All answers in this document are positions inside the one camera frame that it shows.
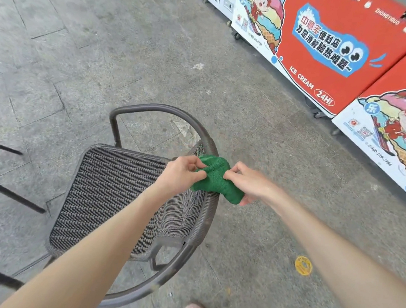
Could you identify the person's right forearm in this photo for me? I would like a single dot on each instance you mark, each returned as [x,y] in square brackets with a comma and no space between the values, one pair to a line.
[350,269]

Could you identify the person's left forearm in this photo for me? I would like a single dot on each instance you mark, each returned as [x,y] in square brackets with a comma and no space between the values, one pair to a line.
[87,252]

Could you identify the yellow round floor sticker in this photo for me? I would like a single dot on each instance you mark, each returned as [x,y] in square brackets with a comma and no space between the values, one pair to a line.
[303,265]

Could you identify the red ice cream freezer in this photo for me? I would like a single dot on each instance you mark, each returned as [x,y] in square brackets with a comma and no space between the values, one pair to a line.
[330,42]
[397,125]

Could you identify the person's right hand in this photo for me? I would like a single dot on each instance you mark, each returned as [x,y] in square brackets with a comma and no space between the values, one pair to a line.
[250,183]

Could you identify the green cloth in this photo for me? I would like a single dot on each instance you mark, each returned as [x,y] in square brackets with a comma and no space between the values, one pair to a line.
[216,179]

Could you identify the dark wicker chair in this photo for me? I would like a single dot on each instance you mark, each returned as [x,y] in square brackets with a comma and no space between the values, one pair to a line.
[130,195]

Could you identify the person's right thumb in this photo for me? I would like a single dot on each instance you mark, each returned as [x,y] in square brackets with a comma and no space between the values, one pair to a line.
[230,176]

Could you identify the person's left hand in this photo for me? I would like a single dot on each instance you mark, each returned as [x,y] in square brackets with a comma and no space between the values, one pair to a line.
[178,175]

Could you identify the person's left thumb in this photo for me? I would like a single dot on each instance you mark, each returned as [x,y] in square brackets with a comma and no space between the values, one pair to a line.
[197,177]

